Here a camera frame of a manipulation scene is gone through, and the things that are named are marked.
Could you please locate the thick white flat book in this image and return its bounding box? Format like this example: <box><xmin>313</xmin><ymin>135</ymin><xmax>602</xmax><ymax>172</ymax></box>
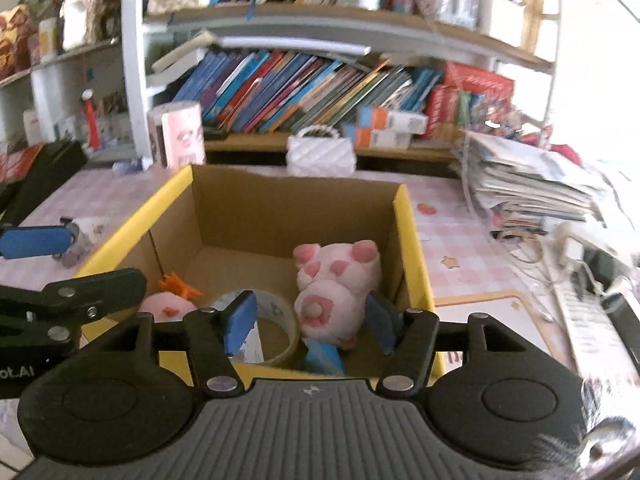
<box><xmin>150</xmin><ymin>30</ymin><xmax>219</xmax><ymax>74</ymax></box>

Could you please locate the white crumpled wrapper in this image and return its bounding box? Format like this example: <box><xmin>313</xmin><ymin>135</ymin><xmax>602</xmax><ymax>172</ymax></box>
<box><xmin>55</xmin><ymin>217</ymin><xmax>106</xmax><ymax>266</ymax></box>

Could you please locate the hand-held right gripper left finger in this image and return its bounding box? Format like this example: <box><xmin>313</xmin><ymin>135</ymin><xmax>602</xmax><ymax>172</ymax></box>
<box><xmin>75</xmin><ymin>289</ymin><xmax>259</xmax><ymax>396</ymax></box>

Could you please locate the blue and white tube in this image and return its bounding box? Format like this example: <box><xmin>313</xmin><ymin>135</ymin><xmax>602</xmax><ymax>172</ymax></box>
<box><xmin>112</xmin><ymin>157</ymin><xmax>151</xmax><ymax>176</ymax></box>

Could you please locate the white plush bag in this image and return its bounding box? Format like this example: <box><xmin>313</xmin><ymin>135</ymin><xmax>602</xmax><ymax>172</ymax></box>
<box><xmin>60</xmin><ymin>0</ymin><xmax>109</xmax><ymax>46</ymax></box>

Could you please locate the thin white flat book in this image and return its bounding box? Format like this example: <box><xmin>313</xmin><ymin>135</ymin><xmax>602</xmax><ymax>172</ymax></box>
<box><xmin>215</xmin><ymin>35</ymin><xmax>374</xmax><ymax>56</ymax></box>

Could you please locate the white storage box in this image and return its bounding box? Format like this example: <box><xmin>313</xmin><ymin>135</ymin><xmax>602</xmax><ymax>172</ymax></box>
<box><xmin>477</xmin><ymin>0</ymin><xmax>529</xmax><ymax>46</ymax></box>

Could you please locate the blue packet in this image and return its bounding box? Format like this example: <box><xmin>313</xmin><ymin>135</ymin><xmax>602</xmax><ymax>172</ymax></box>
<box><xmin>304</xmin><ymin>337</ymin><xmax>347</xmax><ymax>375</ymax></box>

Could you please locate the pink and white cylinder container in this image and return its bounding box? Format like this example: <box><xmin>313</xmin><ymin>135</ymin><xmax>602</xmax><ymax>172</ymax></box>
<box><xmin>146</xmin><ymin>101</ymin><xmax>205</xmax><ymax>170</ymax></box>

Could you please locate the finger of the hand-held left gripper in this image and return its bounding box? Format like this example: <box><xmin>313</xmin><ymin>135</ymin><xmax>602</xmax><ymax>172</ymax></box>
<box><xmin>0</xmin><ymin>224</ymin><xmax>77</xmax><ymax>261</ymax></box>
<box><xmin>0</xmin><ymin>268</ymin><xmax>148</xmax><ymax>349</ymax></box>

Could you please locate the black bag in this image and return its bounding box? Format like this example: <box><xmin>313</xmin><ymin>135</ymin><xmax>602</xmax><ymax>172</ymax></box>
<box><xmin>0</xmin><ymin>140</ymin><xmax>89</xmax><ymax>226</ymax></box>

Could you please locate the orange and white carton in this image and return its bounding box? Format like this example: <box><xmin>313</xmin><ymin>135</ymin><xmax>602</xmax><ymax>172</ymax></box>
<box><xmin>356</xmin><ymin>106</ymin><xmax>430</xmax><ymax>136</ymax></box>
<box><xmin>342</xmin><ymin>125</ymin><xmax>414</xmax><ymax>150</ymax></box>

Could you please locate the red boxed book set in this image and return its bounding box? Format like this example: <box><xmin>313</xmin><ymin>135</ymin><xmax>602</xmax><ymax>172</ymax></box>
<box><xmin>425</xmin><ymin>62</ymin><xmax>516</xmax><ymax>139</ymax></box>

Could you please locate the row of leaning colourful books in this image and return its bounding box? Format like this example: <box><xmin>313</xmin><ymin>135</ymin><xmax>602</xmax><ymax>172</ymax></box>
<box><xmin>172</xmin><ymin>49</ymin><xmax>444</xmax><ymax>136</ymax></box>

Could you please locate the white bookshelf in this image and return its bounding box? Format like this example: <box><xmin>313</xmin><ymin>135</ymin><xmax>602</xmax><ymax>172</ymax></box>
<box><xmin>0</xmin><ymin>0</ymin><xmax>562</xmax><ymax>167</ymax></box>

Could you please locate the red and white figurine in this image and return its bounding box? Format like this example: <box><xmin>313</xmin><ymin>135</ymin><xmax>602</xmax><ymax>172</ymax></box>
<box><xmin>80</xmin><ymin>89</ymin><xmax>101</xmax><ymax>150</ymax></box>

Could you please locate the white power adapter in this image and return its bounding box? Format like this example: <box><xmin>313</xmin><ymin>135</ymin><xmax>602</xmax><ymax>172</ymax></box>
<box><xmin>550</xmin><ymin>222</ymin><xmax>591</xmax><ymax>271</ymax></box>

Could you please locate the red cloth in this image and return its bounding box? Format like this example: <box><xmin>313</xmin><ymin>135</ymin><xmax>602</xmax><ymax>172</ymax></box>
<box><xmin>550</xmin><ymin>144</ymin><xmax>584</xmax><ymax>166</ymax></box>

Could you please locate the white quilted pearl-handle handbag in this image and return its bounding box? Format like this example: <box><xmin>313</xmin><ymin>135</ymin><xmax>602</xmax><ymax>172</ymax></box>
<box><xmin>286</xmin><ymin>126</ymin><xmax>357</xmax><ymax>177</ymax></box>

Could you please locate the pink plush pig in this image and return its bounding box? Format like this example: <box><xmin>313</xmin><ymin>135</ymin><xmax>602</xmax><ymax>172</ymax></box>
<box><xmin>292</xmin><ymin>240</ymin><xmax>382</xmax><ymax>351</ymax></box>

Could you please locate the stack of papers and magazines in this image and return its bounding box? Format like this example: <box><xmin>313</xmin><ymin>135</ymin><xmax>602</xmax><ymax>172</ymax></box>
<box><xmin>460</xmin><ymin>130</ymin><xmax>606</xmax><ymax>224</ymax></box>

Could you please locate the woven tan box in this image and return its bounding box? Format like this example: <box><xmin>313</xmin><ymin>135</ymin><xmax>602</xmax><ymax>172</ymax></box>
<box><xmin>517</xmin><ymin>0</ymin><xmax>559</xmax><ymax>61</ymax></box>

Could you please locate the clear tape roll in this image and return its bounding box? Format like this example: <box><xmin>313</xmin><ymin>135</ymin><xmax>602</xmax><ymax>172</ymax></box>
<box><xmin>207</xmin><ymin>287</ymin><xmax>301</xmax><ymax>366</ymax></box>

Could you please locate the yellow-edged cardboard box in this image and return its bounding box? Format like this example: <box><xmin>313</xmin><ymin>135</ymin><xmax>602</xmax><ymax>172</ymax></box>
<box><xmin>72</xmin><ymin>163</ymin><xmax>446</xmax><ymax>379</ymax></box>

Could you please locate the pink toy with orange crest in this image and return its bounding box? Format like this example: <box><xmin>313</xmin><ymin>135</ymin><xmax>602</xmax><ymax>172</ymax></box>
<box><xmin>137</xmin><ymin>272</ymin><xmax>206</xmax><ymax>324</ymax></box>

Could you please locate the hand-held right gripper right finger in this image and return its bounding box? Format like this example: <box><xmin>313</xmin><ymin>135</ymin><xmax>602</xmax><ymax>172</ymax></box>
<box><xmin>365</xmin><ymin>291</ymin><xmax>552</xmax><ymax>396</ymax></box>

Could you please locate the black device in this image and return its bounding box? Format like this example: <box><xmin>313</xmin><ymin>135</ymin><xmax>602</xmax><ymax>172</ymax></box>
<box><xmin>582</xmin><ymin>247</ymin><xmax>626</xmax><ymax>291</ymax></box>

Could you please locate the figure print box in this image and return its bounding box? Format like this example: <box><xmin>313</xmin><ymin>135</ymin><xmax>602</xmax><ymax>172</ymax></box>
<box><xmin>0</xmin><ymin>5</ymin><xmax>39</xmax><ymax>81</ymax></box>

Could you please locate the small white jar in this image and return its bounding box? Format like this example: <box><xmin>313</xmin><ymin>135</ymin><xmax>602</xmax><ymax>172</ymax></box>
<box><xmin>22</xmin><ymin>109</ymin><xmax>44</xmax><ymax>146</ymax></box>

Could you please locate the white mug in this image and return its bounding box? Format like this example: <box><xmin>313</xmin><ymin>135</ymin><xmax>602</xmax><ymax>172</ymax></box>
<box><xmin>37</xmin><ymin>17</ymin><xmax>61</xmax><ymax>59</ymax></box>

